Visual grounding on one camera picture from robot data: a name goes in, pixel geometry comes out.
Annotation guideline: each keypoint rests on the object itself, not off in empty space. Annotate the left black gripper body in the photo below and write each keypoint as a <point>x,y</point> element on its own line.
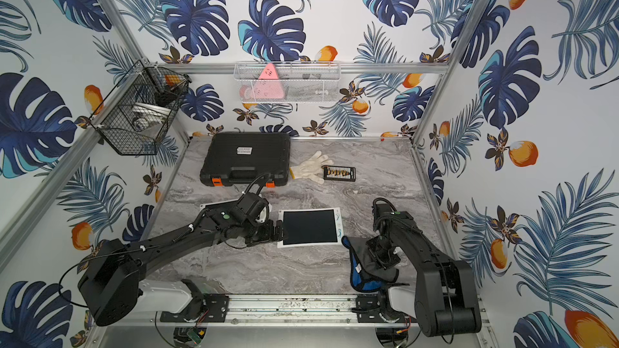
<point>268,231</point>

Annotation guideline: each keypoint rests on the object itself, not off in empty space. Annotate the black plastic tool case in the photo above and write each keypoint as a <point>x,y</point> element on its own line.
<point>239,158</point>

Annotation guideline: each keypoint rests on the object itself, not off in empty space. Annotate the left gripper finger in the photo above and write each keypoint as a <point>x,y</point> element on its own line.
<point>279,228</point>
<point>278,238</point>

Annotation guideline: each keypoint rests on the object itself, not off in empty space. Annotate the white drawing tablet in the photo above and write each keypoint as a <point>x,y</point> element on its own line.
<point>311,227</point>
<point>220,206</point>

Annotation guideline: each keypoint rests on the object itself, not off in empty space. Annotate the grey blue wiping cloth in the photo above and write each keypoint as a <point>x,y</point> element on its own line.
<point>366,276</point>

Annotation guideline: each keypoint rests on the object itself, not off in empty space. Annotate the black screwdriver bit box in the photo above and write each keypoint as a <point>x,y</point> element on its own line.
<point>339,173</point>

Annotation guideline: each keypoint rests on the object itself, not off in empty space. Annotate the white knit work glove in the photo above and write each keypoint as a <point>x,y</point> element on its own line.
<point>312,168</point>

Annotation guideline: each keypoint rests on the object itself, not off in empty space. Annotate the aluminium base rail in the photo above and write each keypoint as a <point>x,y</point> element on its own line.
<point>395,307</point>

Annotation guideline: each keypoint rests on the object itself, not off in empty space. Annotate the black wire basket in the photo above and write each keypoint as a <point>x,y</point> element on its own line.
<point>146,102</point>

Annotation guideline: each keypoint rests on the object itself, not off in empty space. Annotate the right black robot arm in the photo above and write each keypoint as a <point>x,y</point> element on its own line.
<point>425,270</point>

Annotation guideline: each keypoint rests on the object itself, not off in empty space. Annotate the pink triangular paper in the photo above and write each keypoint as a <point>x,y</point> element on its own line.
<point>268,86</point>

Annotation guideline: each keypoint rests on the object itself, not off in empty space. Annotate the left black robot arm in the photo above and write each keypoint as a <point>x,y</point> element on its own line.
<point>111,283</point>

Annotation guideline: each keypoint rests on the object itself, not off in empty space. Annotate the clear mesh wall shelf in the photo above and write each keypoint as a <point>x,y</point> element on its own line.
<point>303,81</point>

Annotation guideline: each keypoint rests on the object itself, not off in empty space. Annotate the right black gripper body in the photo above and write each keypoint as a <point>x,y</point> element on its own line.
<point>382,251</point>

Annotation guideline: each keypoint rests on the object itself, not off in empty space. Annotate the silver object in basket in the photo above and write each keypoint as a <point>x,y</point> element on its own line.
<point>148,117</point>

